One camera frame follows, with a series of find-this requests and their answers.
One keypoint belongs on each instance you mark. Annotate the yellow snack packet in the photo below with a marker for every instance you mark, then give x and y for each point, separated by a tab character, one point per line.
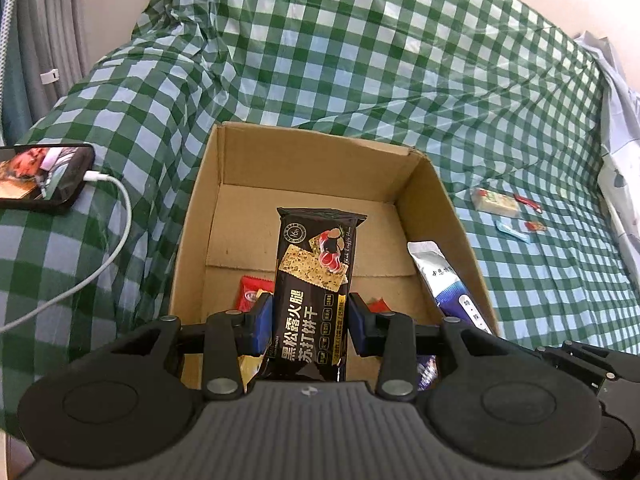
248	367

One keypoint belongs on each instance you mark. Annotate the white curtain clip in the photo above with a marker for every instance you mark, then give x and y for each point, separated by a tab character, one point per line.
49	75

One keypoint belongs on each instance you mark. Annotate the black smartphone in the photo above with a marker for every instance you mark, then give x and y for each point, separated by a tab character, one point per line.
45	175

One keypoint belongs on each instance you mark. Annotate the small red snack packet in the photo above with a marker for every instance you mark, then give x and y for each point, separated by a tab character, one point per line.
377	306

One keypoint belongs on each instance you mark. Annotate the long red snack packet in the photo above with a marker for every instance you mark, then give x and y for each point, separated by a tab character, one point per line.
252	292

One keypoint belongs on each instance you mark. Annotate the small red orange candy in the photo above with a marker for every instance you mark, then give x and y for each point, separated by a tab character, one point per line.
535	226

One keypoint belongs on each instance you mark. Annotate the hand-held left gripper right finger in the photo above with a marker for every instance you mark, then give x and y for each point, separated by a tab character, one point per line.
357	322

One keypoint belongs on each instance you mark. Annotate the small light blue packet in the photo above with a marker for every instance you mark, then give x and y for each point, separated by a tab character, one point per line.
510	230

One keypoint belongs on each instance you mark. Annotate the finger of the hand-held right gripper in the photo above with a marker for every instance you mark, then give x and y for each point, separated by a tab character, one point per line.
575	360

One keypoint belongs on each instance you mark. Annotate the grey curtain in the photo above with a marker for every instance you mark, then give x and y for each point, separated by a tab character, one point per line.
55	25

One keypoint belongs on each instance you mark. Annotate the white printed cloth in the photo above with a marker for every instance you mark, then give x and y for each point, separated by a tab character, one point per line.
622	160

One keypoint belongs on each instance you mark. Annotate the silver blue snack packet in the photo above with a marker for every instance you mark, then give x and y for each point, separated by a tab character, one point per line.
445	280

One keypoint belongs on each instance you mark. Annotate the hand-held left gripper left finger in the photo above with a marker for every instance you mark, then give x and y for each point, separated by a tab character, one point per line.
260	325

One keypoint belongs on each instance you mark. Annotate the black cracker packet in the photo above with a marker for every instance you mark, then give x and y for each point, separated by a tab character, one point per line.
312	280

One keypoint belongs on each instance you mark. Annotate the beige cracker packet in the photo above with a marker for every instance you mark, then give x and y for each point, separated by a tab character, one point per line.
492	202

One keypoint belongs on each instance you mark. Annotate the cardboard box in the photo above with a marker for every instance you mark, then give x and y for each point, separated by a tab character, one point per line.
240	240

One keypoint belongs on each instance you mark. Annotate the green white checked cloth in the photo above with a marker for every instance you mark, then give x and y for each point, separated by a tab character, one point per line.
350	50

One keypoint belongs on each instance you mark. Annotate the thin red candy packet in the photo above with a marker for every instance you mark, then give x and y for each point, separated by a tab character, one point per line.
529	202

